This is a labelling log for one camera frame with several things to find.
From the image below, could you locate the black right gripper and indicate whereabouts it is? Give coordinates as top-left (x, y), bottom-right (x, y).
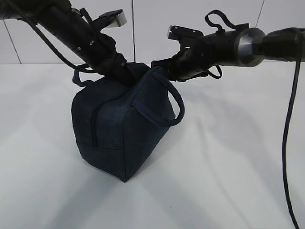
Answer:
top-left (151, 51), bottom-right (212, 82)

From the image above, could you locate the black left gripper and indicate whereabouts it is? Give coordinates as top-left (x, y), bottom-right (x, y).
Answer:
top-left (88, 33), bottom-right (138, 86)

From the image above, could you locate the dark navy fabric lunch bag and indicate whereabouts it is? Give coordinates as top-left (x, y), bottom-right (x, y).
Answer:
top-left (71, 63), bottom-right (185, 182)

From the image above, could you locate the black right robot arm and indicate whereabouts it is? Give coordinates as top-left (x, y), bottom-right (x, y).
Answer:
top-left (151, 26), bottom-right (305, 82)

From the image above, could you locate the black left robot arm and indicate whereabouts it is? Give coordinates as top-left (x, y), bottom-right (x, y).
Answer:
top-left (0, 0), bottom-right (137, 86)

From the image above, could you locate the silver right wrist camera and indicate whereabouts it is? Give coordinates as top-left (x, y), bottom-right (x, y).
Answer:
top-left (167, 25), bottom-right (203, 43)

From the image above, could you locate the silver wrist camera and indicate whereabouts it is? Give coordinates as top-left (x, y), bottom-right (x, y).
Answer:
top-left (167, 25), bottom-right (203, 43)
top-left (93, 9), bottom-right (127, 31)

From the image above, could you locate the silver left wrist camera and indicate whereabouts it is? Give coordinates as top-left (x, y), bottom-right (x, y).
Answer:
top-left (93, 9), bottom-right (127, 31)

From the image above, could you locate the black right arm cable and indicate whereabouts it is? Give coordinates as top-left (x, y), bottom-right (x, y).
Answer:
top-left (204, 9), bottom-right (303, 229)

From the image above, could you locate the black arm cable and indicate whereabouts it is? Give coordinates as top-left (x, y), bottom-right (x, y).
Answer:
top-left (21, 14), bottom-right (93, 73)
top-left (204, 9), bottom-right (303, 229)

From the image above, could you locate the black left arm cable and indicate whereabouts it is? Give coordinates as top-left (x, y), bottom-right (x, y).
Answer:
top-left (21, 14), bottom-right (93, 73)

